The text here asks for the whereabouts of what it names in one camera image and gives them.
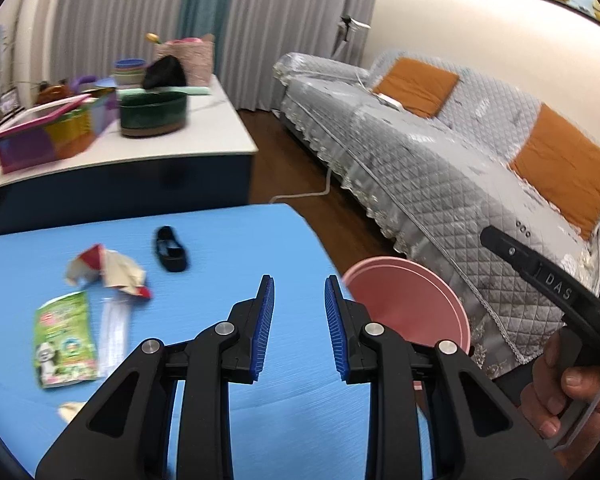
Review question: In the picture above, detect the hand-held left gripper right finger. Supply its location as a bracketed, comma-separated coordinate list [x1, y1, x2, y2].
[324, 275, 568, 480]

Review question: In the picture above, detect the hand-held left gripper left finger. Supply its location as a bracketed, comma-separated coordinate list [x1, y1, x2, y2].
[35, 274, 276, 480]

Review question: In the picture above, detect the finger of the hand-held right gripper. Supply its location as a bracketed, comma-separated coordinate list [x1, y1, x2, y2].
[481, 225, 541, 278]

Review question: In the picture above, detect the pink plastic basin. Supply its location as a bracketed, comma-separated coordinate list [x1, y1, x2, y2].
[340, 256, 472, 396]

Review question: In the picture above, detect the black shoe-shaped object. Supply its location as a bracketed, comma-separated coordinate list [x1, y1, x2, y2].
[154, 226, 190, 273]

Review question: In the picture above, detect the cream paper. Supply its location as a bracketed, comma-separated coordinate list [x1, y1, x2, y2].
[100, 250, 153, 301]

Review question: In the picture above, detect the clear plastic wrapper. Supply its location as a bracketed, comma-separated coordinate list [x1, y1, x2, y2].
[99, 295, 132, 377]

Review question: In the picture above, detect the red and white carton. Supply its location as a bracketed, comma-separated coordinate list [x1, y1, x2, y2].
[64, 244, 106, 288]

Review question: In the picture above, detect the green snack packet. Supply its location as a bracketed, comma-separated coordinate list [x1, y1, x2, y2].
[34, 291, 101, 389]

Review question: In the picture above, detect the cream paper scrap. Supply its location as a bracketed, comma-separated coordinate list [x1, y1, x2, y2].
[57, 402, 86, 422]

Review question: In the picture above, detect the person's right hand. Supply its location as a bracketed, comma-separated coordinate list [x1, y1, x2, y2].
[520, 330, 600, 456]

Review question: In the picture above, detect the blue printed tablecloth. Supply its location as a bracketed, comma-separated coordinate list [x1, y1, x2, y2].
[0, 203, 433, 480]

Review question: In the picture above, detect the orange cushion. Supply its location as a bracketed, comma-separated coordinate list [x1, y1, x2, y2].
[372, 57, 461, 120]
[509, 103, 600, 241]

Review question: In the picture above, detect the grey quilted sofa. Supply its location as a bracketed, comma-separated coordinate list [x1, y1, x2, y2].
[272, 50, 600, 381]

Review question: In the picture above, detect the white-topped coffee table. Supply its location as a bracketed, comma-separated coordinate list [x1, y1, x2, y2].
[0, 74, 259, 236]

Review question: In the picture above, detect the dark green round container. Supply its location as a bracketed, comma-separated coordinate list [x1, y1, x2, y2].
[119, 90, 188, 138]

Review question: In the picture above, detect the mint green cloth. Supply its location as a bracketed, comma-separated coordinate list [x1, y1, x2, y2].
[117, 85, 211, 98]

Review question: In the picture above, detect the black hat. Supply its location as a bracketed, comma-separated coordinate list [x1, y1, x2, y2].
[141, 55, 187, 90]

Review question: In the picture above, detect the pink quilted basket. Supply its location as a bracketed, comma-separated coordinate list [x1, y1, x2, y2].
[155, 35, 216, 87]

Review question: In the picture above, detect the white floor lamp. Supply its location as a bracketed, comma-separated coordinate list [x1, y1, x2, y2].
[337, 14, 371, 58]

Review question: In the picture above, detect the stack of coloured bowls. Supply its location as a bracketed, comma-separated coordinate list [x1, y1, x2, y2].
[112, 58, 147, 88]

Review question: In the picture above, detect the colourful tin box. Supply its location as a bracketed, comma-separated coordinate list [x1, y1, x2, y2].
[0, 92, 118, 175]

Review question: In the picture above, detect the grey curtain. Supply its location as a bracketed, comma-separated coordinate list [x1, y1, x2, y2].
[230, 0, 386, 111]
[50, 0, 196, 73]

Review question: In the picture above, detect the purple plastic item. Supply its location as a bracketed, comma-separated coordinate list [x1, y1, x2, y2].
[60, 75, 98, 93]

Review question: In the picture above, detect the brown teapot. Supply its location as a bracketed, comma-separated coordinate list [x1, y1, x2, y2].
[35, 80, 73, 106]

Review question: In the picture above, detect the teal curtain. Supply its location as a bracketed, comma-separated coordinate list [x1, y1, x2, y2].
[177, 0, 241, 61]

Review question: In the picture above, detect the white cable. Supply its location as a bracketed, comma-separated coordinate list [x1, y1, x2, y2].
[269, 80, 376, 206]

